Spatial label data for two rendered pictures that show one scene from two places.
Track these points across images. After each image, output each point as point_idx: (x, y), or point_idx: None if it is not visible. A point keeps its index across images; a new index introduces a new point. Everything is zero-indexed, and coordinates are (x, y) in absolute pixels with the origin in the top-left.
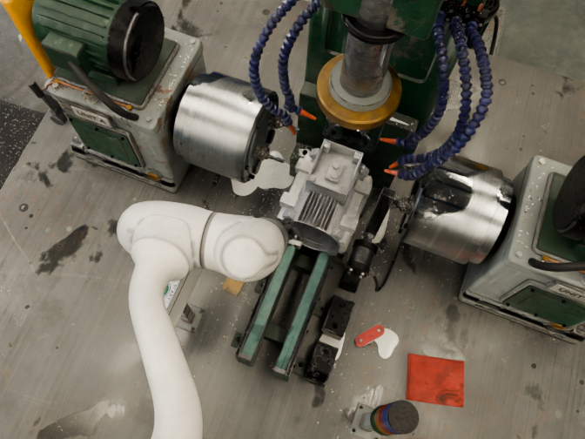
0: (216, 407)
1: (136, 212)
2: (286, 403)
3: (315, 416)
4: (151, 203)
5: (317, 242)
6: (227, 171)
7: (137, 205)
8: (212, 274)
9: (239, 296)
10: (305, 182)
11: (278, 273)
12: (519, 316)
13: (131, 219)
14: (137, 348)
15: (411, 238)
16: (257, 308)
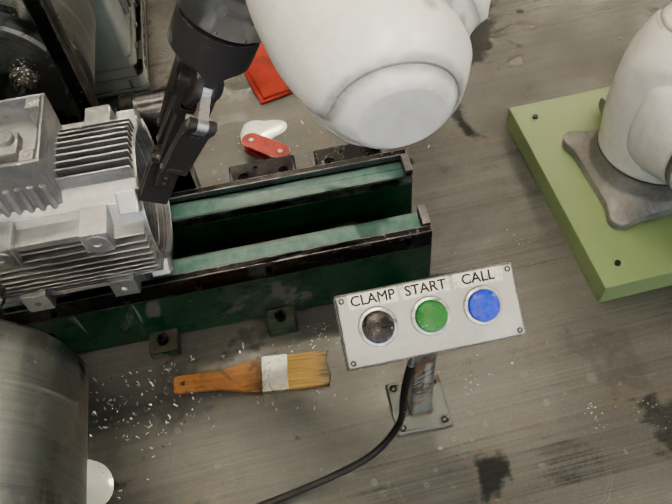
0: (517, 270)
1: (368, 5)
2: (434, 191)
3: (423, 153)
4: (310, 11)
5: (156, 220)
6: (74, 386)
7: (340, 44)
8: (312, 418)
9: (322, 347)
10: (39, 220)
11: (248, 257)
12: (137, 27)
13: (396, 0)
14: (539, 453)
15: (84, 51)
16: (334, 244)
